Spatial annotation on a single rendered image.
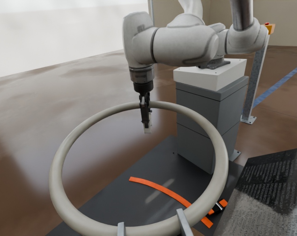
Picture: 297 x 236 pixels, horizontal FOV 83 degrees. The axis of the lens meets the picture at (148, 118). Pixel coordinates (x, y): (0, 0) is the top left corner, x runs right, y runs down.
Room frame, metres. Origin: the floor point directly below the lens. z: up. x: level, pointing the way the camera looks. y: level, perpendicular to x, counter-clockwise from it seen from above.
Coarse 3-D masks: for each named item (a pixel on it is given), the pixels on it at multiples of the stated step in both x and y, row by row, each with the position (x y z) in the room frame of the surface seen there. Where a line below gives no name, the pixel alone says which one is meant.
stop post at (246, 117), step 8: (264, 24) 1.83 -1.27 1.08; (272, 24) 1.74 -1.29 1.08; (272, 32) 1.74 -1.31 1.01; (264, 48) 1.72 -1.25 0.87; (256, 56) 1.76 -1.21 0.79; (264, 56) 1.76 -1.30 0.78; (256, 64) 1.75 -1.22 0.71; (256, 72) 1.74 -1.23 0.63; (256, 80) 1.73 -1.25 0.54; (248, 88) 1.77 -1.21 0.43; (256, 88) 1.75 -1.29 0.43; (248, 96) 1.76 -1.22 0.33; (248, 104) 1.74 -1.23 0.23; (248, 112) 1.73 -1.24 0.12; (240, 120) 1.74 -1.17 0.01; (248, 120) 1.72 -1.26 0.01
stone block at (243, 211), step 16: (256, 160) 0.53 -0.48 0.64; (272, 160) 0.48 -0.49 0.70; (288, 160) 0.43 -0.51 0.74; (240, 176) 0.48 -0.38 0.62; (256, 176) 0.43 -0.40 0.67; (272, 176) 0.39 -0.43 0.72; (288, 176) 0.35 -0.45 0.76; (240, 192) 0.39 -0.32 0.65; (256, 192) 0.35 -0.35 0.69; (272, 192) 0.32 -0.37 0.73; (288, 192) 0.29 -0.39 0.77; (240, 208) 0.31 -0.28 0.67; (256, 208) 0.29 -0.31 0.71; (272, 208) 0.26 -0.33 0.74; (288, 208) 0.24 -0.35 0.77; (224, 224) 0.28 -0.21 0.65; (240, 224) 0.26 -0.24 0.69; (256, 224) 0.24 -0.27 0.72; (272, 224) 0.22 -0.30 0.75; (288, 224) 0.20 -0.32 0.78
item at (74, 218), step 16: (112, 112) 0.58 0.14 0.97; (192, 112) 0.49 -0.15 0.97; (80, 128) 0.48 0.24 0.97; (208, 128) 0.41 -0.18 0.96; (64, 144) 0.41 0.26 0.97; (224, 144) 0.34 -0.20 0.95; (64, 160) 0.37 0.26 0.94; (224, 160) 0.28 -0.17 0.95; (224, 176) 0.24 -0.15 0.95; (64, 192) 0.26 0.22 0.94; (208, 192) 0.21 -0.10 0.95; (64, 208) 0.21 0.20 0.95; (192, 208) 0.18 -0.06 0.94; (208, 208) 0.18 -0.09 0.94; (80, 224) 0.18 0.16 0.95; (96, 224) 0.18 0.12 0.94; (160, 224) 0.16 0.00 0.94; (176, 224) 0.16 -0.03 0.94; (192, 224) 0.16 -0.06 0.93
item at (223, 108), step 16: (240, 80) 1.15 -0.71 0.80; (176, 96) 1.29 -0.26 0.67; (192, 96) 1.16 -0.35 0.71; (208, 96) 1.05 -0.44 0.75; (224, 96) 1.01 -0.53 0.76; (240, 96) 1.15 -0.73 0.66; (208, 112) 1.04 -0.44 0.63; (224, 112) 1.02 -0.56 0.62; (240, 112) 1.19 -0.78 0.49; (192, 128) 1.15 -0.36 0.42; (224, 128) 1.05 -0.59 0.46; (192, 144) 1.15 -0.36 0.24; (208, 144) 1.02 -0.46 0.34; (192, 160) 1.14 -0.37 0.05; (208, 160) 1.01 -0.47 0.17
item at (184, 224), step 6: (180, 210) 0.17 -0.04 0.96; (180, 216) 0.16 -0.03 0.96; (120, 222) 0.17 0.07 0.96; (180, 222) 0.15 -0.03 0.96; (186, 222) 0.15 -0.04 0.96; (120, 228) 0.15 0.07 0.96; (180, 228) 0.15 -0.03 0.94; (186, 228) 0.14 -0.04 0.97; (120, 234) 0.14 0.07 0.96; (180, 234) 0.15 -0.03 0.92; (186, 234) 0.13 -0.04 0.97; (192, 234) 0.13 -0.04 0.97
